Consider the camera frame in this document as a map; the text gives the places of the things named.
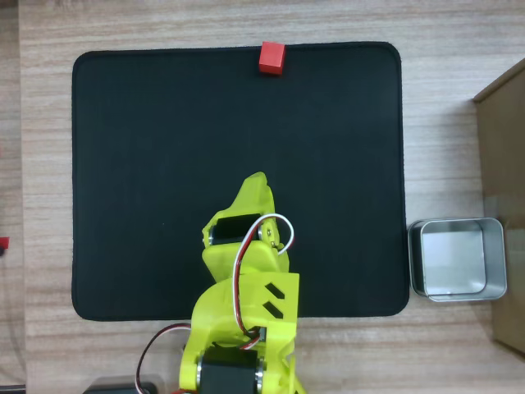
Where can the red cube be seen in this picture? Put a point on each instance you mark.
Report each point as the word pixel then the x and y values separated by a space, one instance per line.
pixel 271 60

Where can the red clamp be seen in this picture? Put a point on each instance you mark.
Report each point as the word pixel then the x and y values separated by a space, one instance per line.
pixel 3 244

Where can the yellow-green robot arm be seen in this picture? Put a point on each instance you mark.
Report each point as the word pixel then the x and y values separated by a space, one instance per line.
pixel 221 312

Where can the yellow-green gripper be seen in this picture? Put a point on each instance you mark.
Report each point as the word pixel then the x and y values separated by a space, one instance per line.
pixel 230 259

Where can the brown cardboard box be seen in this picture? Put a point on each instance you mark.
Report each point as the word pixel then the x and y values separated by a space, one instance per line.
pixel 506 164

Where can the square metal tin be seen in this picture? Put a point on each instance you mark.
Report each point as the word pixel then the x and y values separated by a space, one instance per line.
pixel 455 258

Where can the black mouse mat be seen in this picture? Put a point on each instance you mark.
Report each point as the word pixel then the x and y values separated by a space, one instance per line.
pixel 164 164

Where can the black plastic device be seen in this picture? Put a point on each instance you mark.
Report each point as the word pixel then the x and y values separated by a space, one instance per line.
pixel 123 386

